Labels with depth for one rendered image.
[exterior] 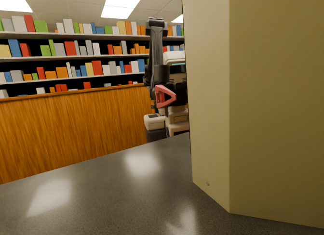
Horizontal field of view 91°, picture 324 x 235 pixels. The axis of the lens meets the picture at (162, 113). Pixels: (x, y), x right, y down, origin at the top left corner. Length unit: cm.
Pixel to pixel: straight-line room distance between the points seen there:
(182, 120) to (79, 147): 148
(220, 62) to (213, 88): 5
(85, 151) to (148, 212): 207
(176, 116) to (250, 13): 113
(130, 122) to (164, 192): 202
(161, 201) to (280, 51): 34
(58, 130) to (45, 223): 192
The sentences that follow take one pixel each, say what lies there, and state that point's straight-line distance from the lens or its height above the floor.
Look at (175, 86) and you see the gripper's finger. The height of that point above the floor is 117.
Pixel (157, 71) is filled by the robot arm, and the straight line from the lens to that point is 57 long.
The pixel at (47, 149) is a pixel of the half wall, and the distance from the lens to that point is 240.
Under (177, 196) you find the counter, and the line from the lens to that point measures 40.
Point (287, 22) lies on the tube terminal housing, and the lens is 29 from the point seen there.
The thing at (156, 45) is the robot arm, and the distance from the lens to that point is 78.
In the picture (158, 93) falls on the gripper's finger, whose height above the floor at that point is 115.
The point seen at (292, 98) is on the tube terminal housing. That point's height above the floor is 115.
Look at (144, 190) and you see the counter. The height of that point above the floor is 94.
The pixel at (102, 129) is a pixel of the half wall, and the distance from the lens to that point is 233.
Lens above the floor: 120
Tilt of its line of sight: 13 degrees down
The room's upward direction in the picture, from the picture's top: 5 degrees counter-clockwise
